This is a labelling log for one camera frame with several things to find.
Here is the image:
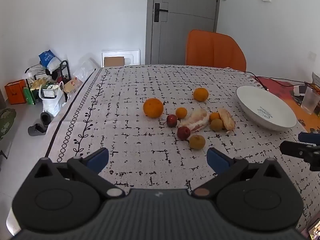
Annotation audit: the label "white charger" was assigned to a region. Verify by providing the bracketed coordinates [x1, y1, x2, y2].
[293, 85, 308, 97]

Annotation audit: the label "green box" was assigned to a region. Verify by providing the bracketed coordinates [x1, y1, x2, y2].
[23, 87, 36, 105]

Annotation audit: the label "green camouflage bag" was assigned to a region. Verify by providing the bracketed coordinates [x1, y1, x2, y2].
[0, 108, 17, 141]

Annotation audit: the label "orange printed mat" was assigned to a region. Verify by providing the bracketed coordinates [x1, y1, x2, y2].
[252, 76, 320, 133]

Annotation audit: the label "black door handle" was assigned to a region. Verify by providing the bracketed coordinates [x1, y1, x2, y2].
[154, 3, 168, 22]

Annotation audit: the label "orange box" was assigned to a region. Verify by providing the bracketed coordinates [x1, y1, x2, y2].
[4, 79, 27, 105]

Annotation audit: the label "beige bag with red mark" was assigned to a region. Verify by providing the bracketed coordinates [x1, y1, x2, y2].
[63, 77, 83, 93]

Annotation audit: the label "white plastic bag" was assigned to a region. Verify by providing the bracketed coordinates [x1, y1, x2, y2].
[39, 81, 67, 117]

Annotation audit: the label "clear plastic cup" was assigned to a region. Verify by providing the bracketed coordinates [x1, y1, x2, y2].
[301, 88, 318, 115]

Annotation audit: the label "black cable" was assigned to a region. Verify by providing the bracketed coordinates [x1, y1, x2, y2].
[246, 72, 311, 88]

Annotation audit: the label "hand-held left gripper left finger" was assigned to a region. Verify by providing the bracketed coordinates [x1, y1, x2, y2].
[32, 147, 126, 201]

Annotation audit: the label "blue and white bag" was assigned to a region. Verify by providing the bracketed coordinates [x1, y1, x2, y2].
[38, 50, 62, 73]

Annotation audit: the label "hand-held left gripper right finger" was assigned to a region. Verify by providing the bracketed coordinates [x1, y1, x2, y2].
[191, 147, 288, 200]

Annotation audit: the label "patterned grey tablecloth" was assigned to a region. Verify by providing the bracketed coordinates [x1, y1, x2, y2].
[6, 64, 320, 240]

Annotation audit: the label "small red apple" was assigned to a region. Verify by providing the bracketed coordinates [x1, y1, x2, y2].
[177, 126, 191, 140]
[166, 114, 178, 128]

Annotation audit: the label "white bowl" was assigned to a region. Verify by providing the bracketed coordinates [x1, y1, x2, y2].
[236, 85, 297, 132]

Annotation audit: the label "grey door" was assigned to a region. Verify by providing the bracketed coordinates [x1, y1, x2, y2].
[146, 0, 221, 65]

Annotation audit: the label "clear plastic bag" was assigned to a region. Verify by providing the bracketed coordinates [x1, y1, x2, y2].
[73, 58, 98, 81]

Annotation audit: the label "medium orange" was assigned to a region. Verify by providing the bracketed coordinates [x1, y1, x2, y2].
[193, 87, 209, 102]

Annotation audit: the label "large orange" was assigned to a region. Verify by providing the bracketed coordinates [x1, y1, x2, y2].
[143, 98, 164, 118]

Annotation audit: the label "brown cardboard piece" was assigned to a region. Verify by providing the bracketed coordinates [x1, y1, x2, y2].
[104, 57, 125, 67]

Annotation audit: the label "yellow slippers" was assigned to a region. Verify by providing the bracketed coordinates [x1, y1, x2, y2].
[30, 78, 48, 91]

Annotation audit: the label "white foam tray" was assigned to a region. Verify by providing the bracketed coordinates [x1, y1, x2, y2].
[101, 50, 141, 68]

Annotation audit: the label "dark slipper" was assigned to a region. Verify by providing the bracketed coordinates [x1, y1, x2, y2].
[28, 123, 48, 137]
[40, 112, 52, 128]

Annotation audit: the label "large peeled pomelo segment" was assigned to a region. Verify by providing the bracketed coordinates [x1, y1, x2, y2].
[179, 108, 210, 133]

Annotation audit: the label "black wire rack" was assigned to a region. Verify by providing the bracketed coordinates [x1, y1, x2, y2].
[25, 60, 72, 103]

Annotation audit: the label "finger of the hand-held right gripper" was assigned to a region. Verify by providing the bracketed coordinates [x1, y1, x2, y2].
[279, 140, 320, 172]
[298, 132, 320, 146]

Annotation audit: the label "smartphone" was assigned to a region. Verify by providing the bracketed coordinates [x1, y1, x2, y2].
[307, 218, 320, 240]

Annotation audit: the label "orange chair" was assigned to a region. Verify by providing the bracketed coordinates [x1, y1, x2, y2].
[185, 29, 247, 72]

